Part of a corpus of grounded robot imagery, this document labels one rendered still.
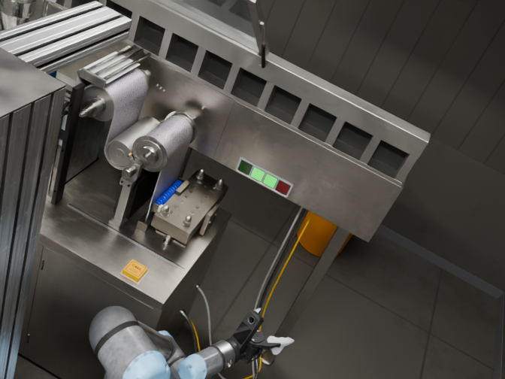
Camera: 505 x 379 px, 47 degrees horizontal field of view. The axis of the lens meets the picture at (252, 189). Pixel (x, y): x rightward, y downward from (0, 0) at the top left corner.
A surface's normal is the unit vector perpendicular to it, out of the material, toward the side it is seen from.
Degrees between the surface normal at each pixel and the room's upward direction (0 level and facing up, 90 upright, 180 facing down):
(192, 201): 0
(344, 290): 0
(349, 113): 90
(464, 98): 90
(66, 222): 0
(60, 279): 90
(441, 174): 90
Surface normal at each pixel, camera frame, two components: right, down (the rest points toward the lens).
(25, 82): 0.33, -0.75
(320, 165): -0.35, 0.46
